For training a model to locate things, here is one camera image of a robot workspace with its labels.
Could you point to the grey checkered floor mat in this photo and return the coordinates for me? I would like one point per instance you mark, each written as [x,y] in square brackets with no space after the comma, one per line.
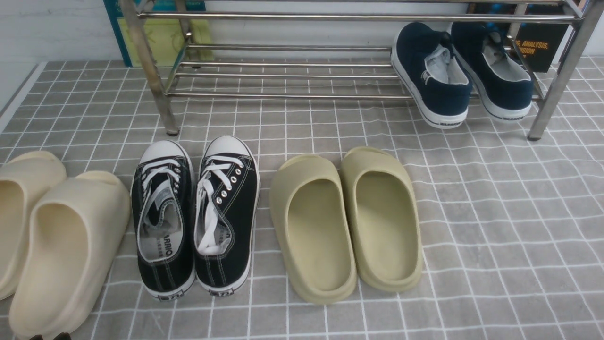
[512,230]

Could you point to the cream slipper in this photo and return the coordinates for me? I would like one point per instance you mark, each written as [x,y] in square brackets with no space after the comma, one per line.
[23,182]
[74,233]

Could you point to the cream slipper far left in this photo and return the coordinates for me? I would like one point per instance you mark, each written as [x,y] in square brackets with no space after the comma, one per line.
[23,182]

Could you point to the navy blue sneaker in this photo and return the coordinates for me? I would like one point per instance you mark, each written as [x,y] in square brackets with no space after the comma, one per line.
[424,60]
[504,85]

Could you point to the blue and yellow poster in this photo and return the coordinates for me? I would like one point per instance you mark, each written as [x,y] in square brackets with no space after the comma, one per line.
[164,35]

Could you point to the olive green slipper left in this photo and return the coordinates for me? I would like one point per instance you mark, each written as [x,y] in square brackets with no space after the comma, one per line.
[307,209]

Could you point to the black canvas sneaker left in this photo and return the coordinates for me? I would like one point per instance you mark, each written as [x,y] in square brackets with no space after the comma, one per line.
[162,202]

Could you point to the black poster orange text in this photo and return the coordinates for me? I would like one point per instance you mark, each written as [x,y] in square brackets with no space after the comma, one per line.
[538,43]

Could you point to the black canvas sneaker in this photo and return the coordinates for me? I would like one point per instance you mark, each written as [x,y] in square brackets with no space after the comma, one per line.
[226,201]
[162,202]

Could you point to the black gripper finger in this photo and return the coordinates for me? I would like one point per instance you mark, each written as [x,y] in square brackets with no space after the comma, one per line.
[63,336]

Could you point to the metal shoe rack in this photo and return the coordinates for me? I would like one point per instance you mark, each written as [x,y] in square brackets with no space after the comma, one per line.
[271,43]

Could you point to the black canvas sneaker right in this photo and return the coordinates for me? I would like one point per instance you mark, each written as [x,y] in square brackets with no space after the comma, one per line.
[226,201]

